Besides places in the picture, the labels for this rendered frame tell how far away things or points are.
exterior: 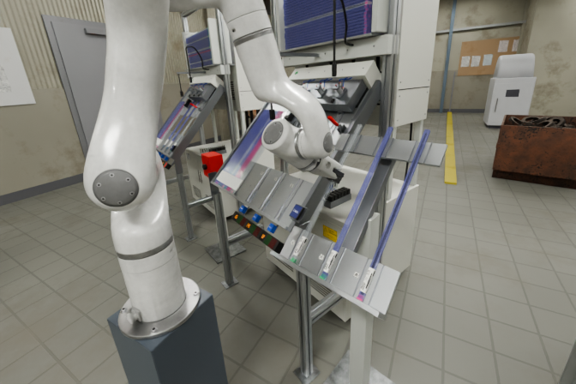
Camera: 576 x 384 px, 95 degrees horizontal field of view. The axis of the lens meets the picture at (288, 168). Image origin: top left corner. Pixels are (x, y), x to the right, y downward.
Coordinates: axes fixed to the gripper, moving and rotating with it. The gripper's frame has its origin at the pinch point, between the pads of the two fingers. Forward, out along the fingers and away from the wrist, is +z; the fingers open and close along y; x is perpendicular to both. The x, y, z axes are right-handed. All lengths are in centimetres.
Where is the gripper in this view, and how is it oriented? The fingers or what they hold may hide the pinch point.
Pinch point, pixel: (333, 177)
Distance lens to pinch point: 87.0
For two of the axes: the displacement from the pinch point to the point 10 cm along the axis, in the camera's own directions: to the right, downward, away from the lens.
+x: -3.7, 9.2, -1.5
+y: -7.2, -1.8, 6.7
